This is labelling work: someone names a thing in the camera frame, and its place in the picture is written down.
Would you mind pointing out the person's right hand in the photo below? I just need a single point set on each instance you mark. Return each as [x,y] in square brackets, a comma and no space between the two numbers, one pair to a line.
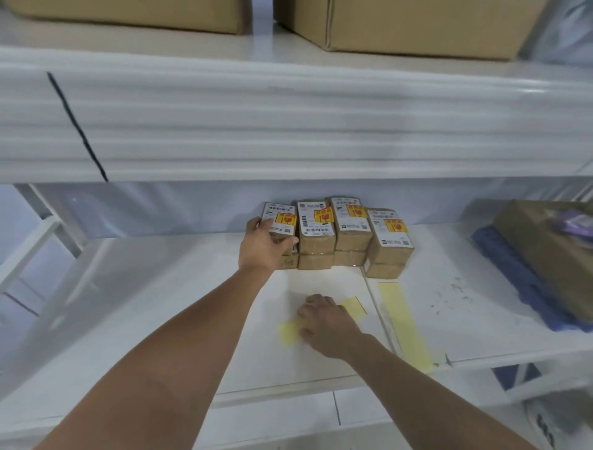
[331,329]

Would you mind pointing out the person's left hand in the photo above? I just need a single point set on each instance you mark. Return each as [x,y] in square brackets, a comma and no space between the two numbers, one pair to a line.
[259,250]

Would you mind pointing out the small brown cardboard box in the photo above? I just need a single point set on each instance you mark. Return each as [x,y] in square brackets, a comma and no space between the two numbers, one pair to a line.
[316,262]
[317,241]
[352,238]
[389,252]
[282,229]
[384,271]
[288,263]
[349,258]

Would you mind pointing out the yellow red square sticker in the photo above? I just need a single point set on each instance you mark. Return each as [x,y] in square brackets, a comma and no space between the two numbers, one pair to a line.
[286,219]
[396,225]
[324,215]
[357,211]

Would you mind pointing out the yellow red sticker strip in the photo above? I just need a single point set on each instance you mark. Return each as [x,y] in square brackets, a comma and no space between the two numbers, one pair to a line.
[403,324]
[289,333]

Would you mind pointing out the white metal shelf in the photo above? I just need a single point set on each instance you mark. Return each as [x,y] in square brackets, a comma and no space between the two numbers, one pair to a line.
[162,278]

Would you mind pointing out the person's right forearm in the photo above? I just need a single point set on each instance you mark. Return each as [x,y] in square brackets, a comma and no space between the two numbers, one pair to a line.
[440,403]

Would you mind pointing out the person's left forearm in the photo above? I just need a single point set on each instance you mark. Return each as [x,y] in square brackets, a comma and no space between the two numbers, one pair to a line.
[162,366]

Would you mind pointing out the blue plastic pallet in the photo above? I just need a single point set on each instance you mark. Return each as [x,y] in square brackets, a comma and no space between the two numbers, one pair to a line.
[500,259]

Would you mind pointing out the blue plastic crate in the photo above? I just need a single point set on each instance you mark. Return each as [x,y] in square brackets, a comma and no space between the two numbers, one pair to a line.
[509,375]

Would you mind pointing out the large brown carton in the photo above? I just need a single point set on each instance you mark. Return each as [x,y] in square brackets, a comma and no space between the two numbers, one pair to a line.
[417,28]
[139,14]
[533,255]

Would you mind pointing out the purple plastic packet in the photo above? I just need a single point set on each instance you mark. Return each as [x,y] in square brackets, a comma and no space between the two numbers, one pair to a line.
[574,225]

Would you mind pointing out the clear plastic wrap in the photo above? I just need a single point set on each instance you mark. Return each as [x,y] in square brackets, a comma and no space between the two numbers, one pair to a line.
[565,32]

